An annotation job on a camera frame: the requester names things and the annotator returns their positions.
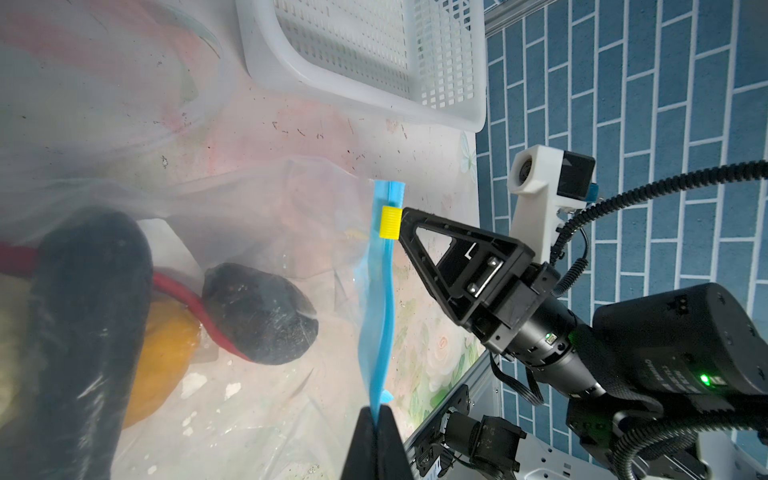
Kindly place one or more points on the red toy chili pepper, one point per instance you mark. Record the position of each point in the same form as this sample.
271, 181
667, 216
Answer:
21, 261

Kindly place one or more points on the black toy eggplant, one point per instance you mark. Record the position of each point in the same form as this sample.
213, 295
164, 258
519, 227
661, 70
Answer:
91, 288

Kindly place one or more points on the white plastic mesh basket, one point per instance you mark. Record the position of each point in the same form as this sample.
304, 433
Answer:
424, 61

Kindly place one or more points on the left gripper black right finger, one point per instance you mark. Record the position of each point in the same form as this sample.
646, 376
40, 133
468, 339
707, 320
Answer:
391, 461

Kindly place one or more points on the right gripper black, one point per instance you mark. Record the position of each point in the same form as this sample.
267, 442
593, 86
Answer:
485, 283

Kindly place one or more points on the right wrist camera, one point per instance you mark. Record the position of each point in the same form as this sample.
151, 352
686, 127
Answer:
545, 181

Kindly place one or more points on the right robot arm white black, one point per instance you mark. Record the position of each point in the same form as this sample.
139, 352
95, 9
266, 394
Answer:
644, 378

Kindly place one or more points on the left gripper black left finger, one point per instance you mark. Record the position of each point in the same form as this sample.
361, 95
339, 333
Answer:
361, 459

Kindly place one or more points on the clear zip top bag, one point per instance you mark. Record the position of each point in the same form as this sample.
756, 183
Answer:
144, 107

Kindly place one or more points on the black toy avocado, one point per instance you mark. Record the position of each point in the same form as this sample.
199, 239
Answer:
265, 316

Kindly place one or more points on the yellow toy fruit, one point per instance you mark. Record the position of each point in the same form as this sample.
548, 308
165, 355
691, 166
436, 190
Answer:
171, 339

